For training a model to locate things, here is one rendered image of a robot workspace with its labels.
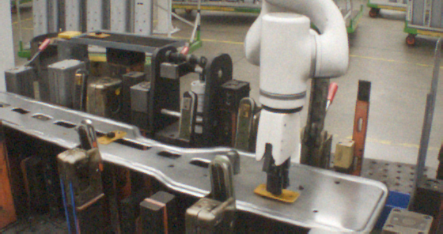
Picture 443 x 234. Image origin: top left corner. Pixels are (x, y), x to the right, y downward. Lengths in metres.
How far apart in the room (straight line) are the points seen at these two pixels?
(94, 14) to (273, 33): 4.91
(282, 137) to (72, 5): 5.08
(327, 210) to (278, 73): 0.28
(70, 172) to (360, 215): 0.59
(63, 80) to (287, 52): 0.84
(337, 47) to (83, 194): 0.61
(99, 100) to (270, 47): 0.69
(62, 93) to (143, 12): 3.94
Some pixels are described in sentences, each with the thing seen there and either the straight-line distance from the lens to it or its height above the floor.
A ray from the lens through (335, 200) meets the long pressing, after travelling 1.00.
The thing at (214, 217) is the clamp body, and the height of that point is 1.04.
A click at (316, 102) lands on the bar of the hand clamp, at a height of 1.13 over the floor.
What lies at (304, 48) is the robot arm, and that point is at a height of 1.30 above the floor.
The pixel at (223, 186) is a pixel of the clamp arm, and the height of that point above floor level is 1.07.
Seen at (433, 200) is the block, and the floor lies 1.06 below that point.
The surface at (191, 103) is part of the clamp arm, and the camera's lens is 1.25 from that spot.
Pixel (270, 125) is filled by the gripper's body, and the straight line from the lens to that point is 0.89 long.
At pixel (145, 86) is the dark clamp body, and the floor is 1.08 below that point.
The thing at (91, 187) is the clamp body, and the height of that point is 0.96.
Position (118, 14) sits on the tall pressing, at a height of 0.64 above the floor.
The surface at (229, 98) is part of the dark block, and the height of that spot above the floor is 1.09.
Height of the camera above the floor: 1.48
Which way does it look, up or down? 20 degrees down
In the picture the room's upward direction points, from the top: 1 degrees clockwise
